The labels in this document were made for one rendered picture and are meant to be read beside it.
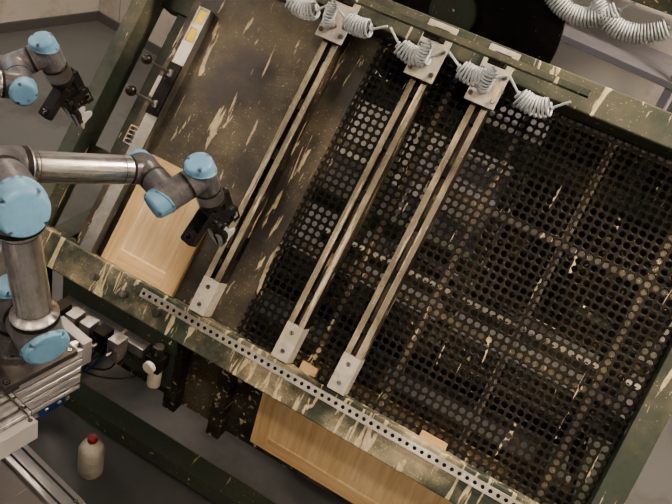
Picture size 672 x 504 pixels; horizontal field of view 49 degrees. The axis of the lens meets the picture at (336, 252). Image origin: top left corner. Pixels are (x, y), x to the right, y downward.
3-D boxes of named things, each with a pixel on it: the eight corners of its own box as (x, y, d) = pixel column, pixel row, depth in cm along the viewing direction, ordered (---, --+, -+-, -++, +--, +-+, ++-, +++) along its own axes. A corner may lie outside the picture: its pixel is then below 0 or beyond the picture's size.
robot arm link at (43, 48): (20, 35, 209) (49, 24, 210) (36, 64, 218) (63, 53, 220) (27, 51, 205) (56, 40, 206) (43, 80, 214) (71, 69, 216)
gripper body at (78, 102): (95, 101, 231) (81, 73, 221) (74, 118, 228) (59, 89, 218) (80, 91, 234) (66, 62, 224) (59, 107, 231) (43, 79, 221)
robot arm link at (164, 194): (142, 202, 189) (177, 180, 192) (163, 226, 183) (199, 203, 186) (131, 181, 183) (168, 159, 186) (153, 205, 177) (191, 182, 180)
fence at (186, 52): (85, 247, 263) (79, 246, 260) (203, 10, 262) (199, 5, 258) (96, 253, 262) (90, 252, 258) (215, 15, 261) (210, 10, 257)
